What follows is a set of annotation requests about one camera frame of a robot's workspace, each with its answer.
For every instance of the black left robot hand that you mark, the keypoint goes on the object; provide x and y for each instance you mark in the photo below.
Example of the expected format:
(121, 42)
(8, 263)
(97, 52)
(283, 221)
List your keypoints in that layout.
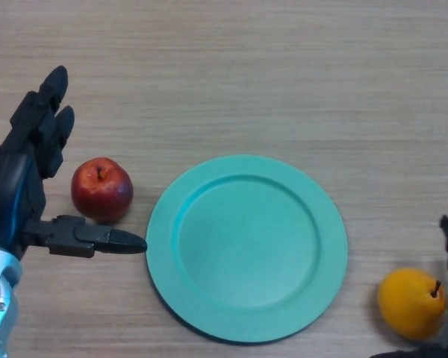
(18, 186)

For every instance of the green round plate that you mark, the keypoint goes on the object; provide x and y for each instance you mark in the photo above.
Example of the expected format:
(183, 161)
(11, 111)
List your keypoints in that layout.
(246, 249)

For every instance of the yellow pear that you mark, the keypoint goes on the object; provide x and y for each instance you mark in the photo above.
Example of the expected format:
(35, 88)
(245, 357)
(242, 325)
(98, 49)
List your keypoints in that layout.
(410, 305)

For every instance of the red apple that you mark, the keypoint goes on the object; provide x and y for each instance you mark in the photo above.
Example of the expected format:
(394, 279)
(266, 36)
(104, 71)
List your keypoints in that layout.
(101, 191)

